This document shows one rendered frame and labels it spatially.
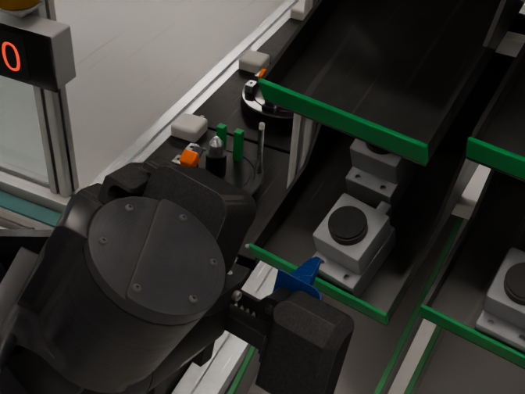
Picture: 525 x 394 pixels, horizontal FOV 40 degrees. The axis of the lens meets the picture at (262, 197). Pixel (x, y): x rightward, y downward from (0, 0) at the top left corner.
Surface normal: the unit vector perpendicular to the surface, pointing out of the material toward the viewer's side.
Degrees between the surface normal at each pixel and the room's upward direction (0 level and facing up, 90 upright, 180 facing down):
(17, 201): 0
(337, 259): 115
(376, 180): 25
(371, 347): 45
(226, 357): 0
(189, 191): 58
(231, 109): 0
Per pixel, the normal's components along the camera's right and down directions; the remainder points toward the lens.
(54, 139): -0.41, 0.56
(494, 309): -0.54, 0.78
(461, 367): -0.36, -0.19
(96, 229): 0.52, -0.62
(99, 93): 0.05, -0.77
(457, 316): -0.19, -0.49
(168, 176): -0.46, 0.01
